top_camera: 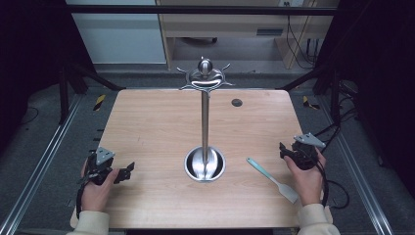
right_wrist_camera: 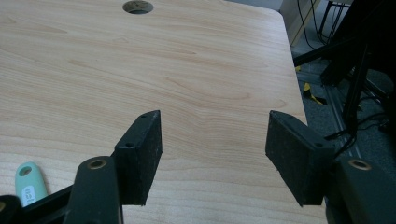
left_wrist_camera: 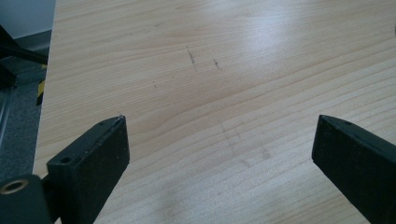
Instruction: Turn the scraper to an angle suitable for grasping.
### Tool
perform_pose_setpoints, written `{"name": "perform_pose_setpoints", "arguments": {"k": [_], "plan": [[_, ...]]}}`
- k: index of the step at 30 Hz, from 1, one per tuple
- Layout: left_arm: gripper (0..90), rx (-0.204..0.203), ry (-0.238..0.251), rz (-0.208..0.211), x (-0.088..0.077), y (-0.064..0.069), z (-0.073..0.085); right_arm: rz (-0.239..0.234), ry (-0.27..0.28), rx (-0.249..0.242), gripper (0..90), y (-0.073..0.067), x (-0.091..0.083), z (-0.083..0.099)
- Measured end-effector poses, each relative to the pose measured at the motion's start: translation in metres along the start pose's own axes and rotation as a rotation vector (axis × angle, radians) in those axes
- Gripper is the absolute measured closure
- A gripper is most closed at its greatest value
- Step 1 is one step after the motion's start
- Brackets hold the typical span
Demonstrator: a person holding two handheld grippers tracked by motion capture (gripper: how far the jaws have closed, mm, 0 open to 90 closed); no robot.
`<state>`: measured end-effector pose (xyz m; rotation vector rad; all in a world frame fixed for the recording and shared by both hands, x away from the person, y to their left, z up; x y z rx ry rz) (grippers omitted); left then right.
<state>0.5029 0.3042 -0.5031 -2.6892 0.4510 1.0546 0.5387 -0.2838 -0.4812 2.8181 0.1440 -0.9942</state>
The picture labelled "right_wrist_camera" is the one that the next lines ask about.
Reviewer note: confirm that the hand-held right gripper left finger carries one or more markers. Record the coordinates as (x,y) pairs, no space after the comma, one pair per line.
(140,161)

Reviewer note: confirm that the aluminium floor rail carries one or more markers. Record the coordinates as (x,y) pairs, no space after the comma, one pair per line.
(334,102)

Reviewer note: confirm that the yellow and black tape strip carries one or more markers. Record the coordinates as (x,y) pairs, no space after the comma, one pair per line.
(308,90)

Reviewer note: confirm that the beige cabinet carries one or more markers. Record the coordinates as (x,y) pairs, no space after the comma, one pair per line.
(295,18)

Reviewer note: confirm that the black metal stand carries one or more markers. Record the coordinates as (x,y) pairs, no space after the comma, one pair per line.
(370,37)

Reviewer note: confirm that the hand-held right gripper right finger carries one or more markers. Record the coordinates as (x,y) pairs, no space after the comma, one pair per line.
(295,158)

